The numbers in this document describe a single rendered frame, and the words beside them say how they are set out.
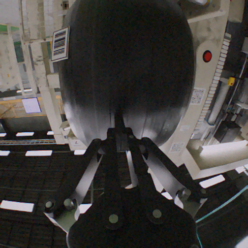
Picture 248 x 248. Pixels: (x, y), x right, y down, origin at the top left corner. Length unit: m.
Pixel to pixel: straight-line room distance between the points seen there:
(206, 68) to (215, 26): 0.16
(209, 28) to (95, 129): 0.49
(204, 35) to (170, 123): 0.35
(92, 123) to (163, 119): 0.14
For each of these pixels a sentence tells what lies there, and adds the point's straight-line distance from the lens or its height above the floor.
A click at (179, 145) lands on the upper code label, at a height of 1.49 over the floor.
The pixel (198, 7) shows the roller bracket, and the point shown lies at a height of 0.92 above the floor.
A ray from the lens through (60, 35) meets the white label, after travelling 0.25.
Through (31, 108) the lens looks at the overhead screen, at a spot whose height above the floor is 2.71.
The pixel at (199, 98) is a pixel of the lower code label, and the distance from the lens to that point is 0.55.
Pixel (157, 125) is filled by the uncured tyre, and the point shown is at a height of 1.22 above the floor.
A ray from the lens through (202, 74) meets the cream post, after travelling 0.52.
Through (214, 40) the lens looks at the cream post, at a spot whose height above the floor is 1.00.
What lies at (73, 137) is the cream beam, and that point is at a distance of 0.90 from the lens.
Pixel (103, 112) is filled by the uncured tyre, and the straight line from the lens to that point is 0.21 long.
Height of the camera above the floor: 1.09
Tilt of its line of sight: 33 degrees up
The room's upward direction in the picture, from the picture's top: 177 degrees counter-clockwise
